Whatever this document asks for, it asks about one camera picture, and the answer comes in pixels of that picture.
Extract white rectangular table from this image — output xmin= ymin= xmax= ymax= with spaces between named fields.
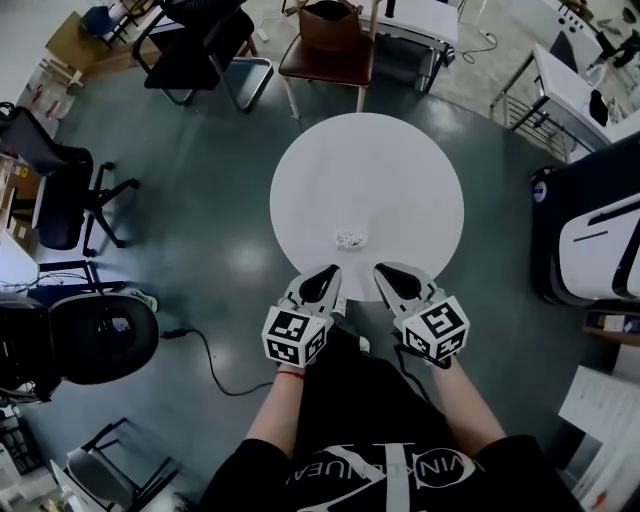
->
xmin=369 ymin=0 xmax=459 ymax=94

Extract white bag red print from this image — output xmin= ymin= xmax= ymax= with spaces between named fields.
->
xmin=27 ymin=82 xmax=76 ymax=121

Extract white table metal rack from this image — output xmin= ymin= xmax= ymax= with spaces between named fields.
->
xmin=489 ymin=42 xmax=614 ymax=164

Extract cardboard boxes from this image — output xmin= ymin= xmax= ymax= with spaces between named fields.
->
xmin=0 ymin=152 xmax=41 ymax=251

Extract small wooden rack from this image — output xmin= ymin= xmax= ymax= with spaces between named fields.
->
xmin=38 ymin=57 xmax=84 ymax=94

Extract person's black printed t-shirt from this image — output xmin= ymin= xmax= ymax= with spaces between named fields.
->
xmin=197 ymin=434 xmax=584 ymax=512

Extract brown leather handbag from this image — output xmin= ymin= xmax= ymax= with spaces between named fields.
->
xmin=298 ymin=0 xmax=364 ymax=54

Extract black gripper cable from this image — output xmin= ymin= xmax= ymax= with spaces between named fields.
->
xmin=394 ymin=342 xmax=451 ymax=401

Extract round white table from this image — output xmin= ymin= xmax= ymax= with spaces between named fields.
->
xmin=269 ymin=112 xmax=465 ymax=304

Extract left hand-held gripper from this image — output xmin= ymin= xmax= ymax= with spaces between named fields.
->
xmin=261 ymin=263 xmax=343 ymax=369

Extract black round padded shell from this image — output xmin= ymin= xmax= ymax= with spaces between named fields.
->
xmin=49 ymin=294 xmax=160 ymax=386

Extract wooden shelf board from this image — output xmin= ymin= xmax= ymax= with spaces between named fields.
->
xmin=582 ymin=309 xmax=640 ymax=346

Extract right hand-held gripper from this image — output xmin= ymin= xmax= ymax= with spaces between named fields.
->
xmin=373 ymin=262 xmax=471 ymax=362

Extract person's left forearm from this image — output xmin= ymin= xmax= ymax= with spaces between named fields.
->
xmin=244 ymin=372 xmax=306 ymax=459

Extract black floor power cable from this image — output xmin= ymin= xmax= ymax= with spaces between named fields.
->
xmin=159 ymin=327 xmax=275 ymax=397

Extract black keyboard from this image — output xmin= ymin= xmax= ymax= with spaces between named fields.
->
xmin=0 ymin=414 xmax=44 ymax=476

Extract person's right forearm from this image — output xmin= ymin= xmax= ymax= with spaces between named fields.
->
xmin=429 ymin=357 xmax=507 ymax=454

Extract person's black trousers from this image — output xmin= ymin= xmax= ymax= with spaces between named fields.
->
xmin=292 ymin=324 xmax=456 ymax=451

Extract wooden chair brown seat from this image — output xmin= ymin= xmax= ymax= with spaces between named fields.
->
xmin=277 ymin=0 xmax=379 ymax=121

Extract large black white machine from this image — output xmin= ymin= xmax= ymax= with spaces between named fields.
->
xmin=529 ymin=132 xmax=640 ymax=307

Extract white paper sheets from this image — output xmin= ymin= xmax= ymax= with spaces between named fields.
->
xmin=557 ymin=364 xmax=640 ymax=451

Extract blue chair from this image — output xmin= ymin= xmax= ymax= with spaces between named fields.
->
xmin=79 ymin=4 xmax=126 ymax=49

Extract black mesh cantilever chair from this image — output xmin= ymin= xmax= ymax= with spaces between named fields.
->
xmin=132 ymin=0 xmax=275 ymax=114

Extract white panel black dots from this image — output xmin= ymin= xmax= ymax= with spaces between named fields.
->
xmin=549 ymin=4 xmax=609 ymax=71

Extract black wheeled office chair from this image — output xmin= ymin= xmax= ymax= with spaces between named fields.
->
xmin=0 ymin=102 xmax=141 ymax=259

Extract grey chair black frame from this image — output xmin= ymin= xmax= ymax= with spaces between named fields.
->
xmin=64 ymin=417 xmax=181 ymax=512

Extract white power strip with cable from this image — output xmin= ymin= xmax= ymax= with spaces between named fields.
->
xmin=459 ymin=30 xmax=499 ymax=64

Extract black pouch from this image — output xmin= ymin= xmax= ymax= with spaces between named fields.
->
xmin=588 ymin=89 xmax=609 ymax=126

